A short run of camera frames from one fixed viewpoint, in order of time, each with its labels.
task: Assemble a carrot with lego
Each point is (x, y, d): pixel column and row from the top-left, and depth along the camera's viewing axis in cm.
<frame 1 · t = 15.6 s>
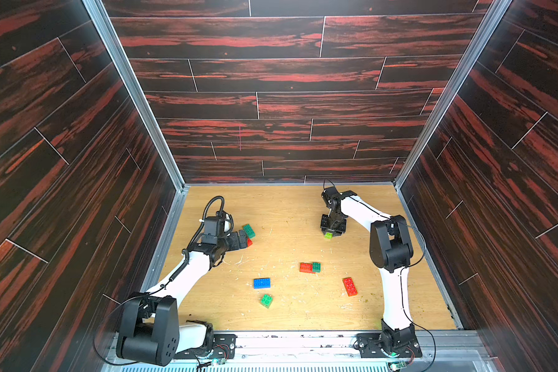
left hand: (238, 236, 90), fingers open
right hand: (331, 231, 102), fingers open
lime green 2x2 lego brick: (329, 235, 100), point 3 cm above the table
dark green 2x2 lego brick: (316, 266, 90), point 4 cm above the table
red 2x4 lego brick: (350, 287, 87), point 2 cm above the table
blue 2x4 lego brick: (262, 284, 88), point 2 cm above the table

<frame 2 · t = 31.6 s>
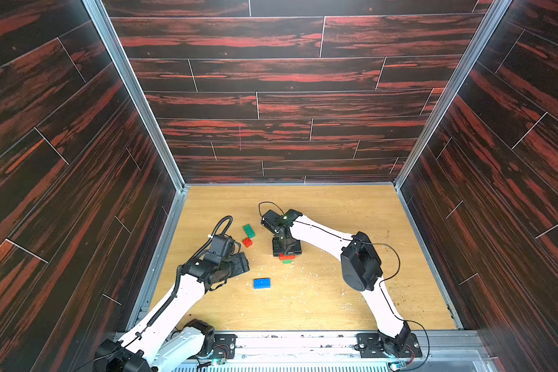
left hand: (242, 264, 82), fingers open
right hand: (287, 250, 93), fingers open
red 2x4 lego brick: (283, 257, 90), point 6 cm above the table
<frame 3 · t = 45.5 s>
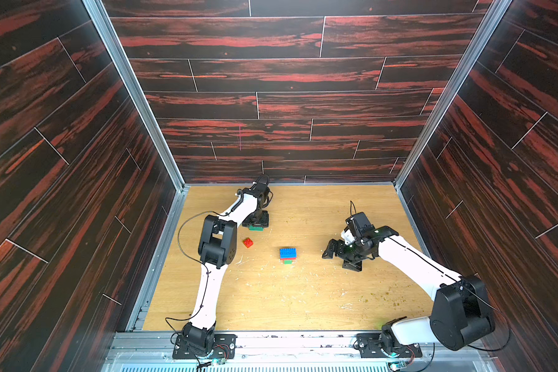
left hand: (260, 225, 105), fingers open
right hand: (335, 258, 86), fingers open
blue 2x4 lego brick: (287, 253, 95), point 3 cm above the table
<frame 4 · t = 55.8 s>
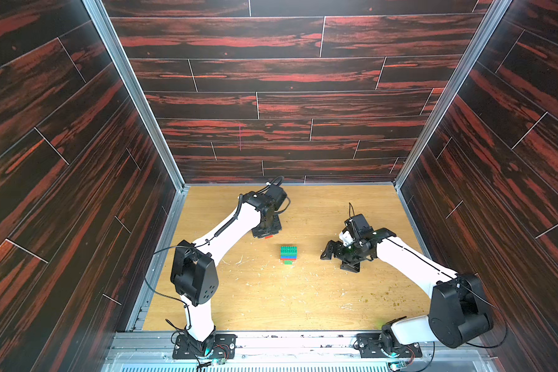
left hand: (274, 232, 86), fingers open
right hand: (333, 259, 87), fingers open
dark green 2x4 lego brick: (288, 247, 95), point 4 cm above the table
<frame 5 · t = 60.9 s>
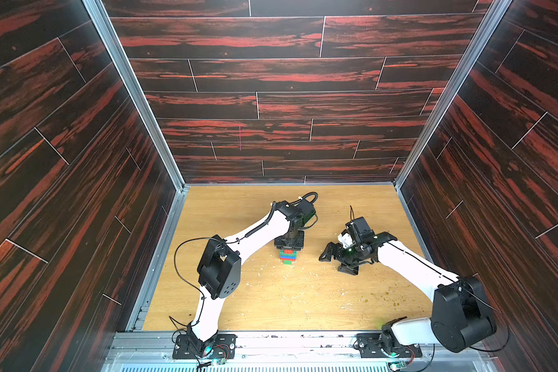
left hand: (295, 249, 86), fingers open
right hand: (331, 261, 86), fingers open
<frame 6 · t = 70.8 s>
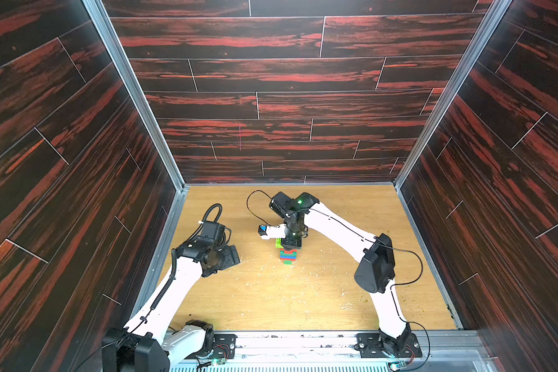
left hand: (229, 260, 82), fingers open
right hand: (293, 237, 87), fingers open
